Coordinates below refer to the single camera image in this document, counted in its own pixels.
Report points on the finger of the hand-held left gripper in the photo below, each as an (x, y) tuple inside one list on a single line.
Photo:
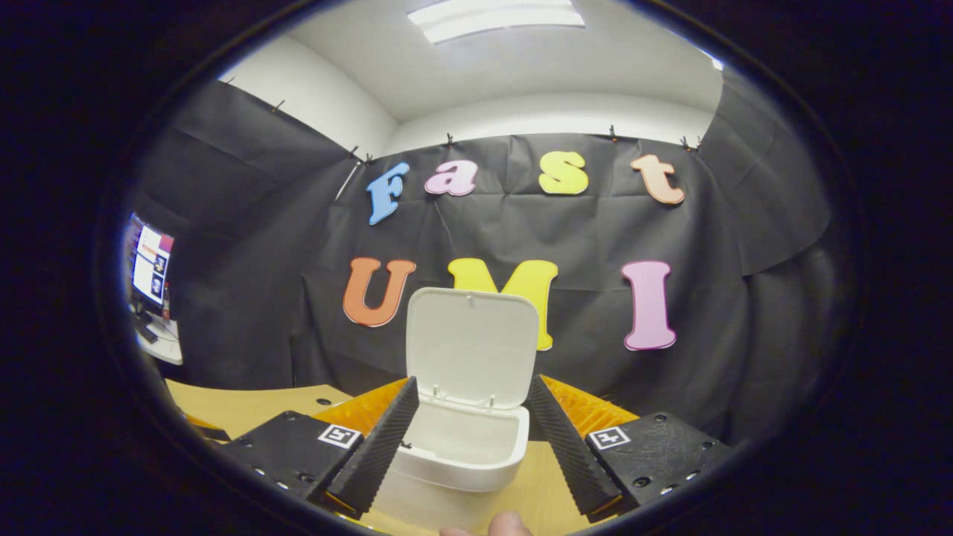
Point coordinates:
[(208, 429)]

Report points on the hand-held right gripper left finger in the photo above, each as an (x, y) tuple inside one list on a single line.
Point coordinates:
[(380, 447)]

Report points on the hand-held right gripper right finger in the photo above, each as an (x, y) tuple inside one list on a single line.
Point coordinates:
[(569, 454)]

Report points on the white desktop garbage bin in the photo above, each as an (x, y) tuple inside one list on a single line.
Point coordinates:
[(469, 350)]

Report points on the wooden desktop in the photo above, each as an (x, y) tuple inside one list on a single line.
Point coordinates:
[(246, 406)]

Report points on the white side table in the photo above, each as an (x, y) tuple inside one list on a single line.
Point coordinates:
[(165, 344)]

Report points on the computer monitor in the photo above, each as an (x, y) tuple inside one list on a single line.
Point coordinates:
[(151, 264)]

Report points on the black backdrop cloth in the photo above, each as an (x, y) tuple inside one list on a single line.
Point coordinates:
[(595, 238)]

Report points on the ceiling light panel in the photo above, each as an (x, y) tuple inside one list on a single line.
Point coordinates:
[(491, 18)]

